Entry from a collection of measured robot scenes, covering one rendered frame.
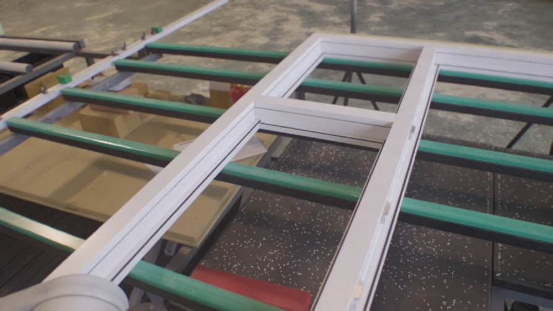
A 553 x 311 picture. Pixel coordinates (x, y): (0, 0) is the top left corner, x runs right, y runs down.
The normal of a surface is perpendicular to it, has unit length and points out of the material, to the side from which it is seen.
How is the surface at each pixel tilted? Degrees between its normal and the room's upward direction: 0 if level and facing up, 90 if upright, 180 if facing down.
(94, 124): 90
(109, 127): 90
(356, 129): 90
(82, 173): 0
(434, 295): 0
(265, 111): 90
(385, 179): 0
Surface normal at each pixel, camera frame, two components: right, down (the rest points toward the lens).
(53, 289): -0.22, -0.79
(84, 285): 0.33, -0.83
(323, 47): -0.41, 0.53
